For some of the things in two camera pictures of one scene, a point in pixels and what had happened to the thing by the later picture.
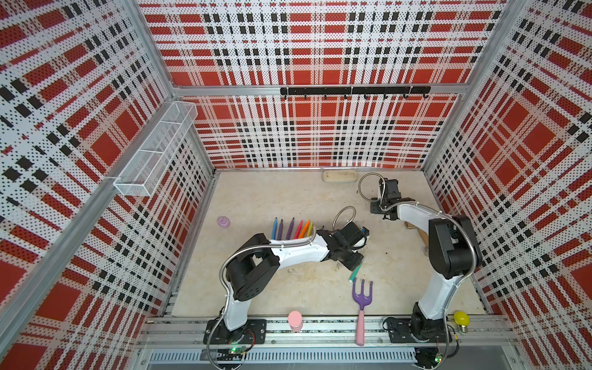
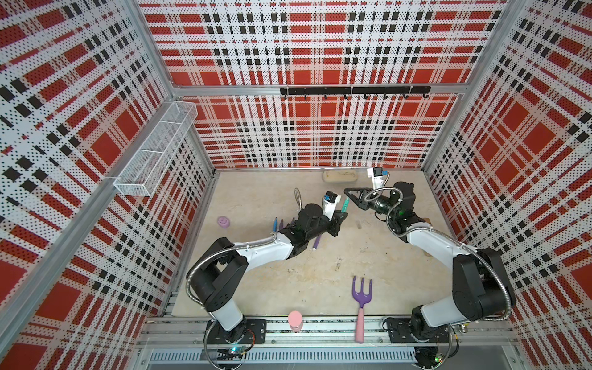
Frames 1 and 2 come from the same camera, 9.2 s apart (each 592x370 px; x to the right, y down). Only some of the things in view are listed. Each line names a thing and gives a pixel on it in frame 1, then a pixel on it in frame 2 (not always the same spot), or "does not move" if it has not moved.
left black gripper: [355, 261] -> [335, 224]
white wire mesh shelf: [142, 173] does not move
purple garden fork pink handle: [363, 300] does not move
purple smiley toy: [223, 222] does not move
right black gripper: [372, 206] -> [360, 201]
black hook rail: [386, 92] does not move
